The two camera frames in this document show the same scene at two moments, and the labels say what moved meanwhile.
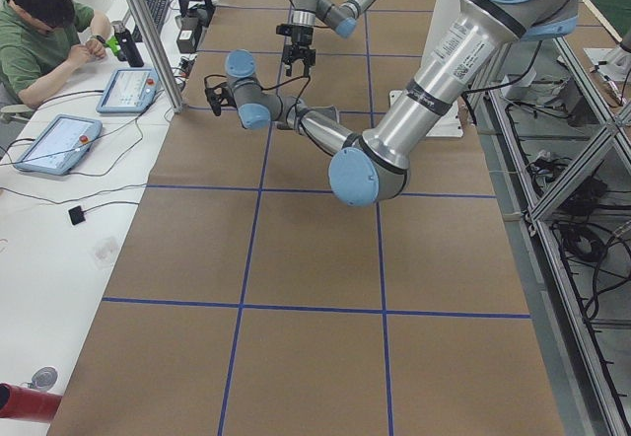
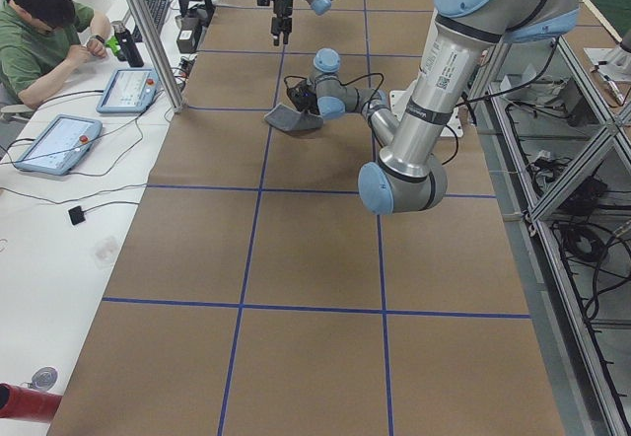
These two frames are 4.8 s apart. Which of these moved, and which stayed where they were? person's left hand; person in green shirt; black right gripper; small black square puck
Moved: black right gripper
Stayed: small black square puck; person in green shirt; person's left hand
